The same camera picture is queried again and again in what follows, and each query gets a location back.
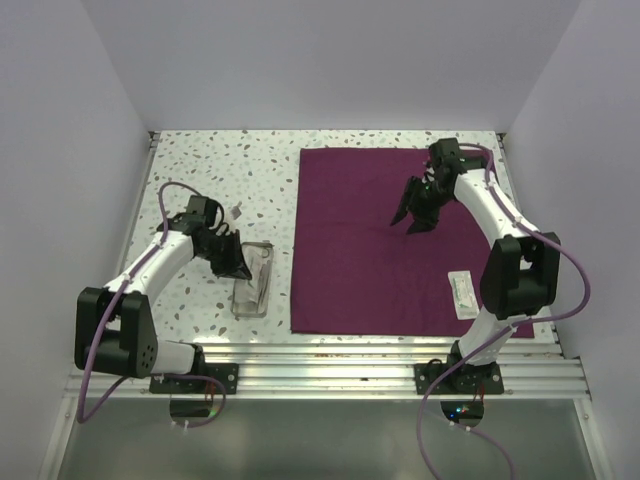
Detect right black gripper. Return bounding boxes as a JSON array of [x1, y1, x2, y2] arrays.
[[391, 176, 455, 235]]

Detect metal instrument tray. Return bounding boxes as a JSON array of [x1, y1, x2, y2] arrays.
[[231, 242, 275, 318]]

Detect purple surgical cloth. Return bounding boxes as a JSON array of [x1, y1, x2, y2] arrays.
[[291, 148, 490, 337]]

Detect suture packet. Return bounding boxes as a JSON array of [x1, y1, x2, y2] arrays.
[[448, 271, 480, 320], [232, 280, 268, 317]]

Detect steel hemostat scissors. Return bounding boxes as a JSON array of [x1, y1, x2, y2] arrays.
[[249, 248, 270, 277]]

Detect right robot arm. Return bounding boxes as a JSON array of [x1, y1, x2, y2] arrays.
[[392, 138, 560, 395]]

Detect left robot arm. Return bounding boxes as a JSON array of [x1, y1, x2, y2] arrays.
[[74, 195, 252, 393]]

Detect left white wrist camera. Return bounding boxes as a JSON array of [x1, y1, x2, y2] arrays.
[[226, 202, 242, 221]]

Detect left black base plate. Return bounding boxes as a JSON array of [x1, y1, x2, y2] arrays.
[[149, 363, 240, 395]]

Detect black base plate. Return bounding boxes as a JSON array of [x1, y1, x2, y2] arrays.
[[149, 363, 240, 395], [413, 359, 505, 395]]

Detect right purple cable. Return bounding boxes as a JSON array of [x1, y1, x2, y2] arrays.
[[415, 142, 594, 480]]

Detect purple cable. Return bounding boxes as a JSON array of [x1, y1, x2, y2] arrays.
[[415, 142, 594, 480], [77, 182, 226, 429]]

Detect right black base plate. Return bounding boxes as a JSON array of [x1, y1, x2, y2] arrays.
[[413, 359, 505, 395]]

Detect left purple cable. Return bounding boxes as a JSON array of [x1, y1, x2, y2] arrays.
[[77, 182, 226, 429]]

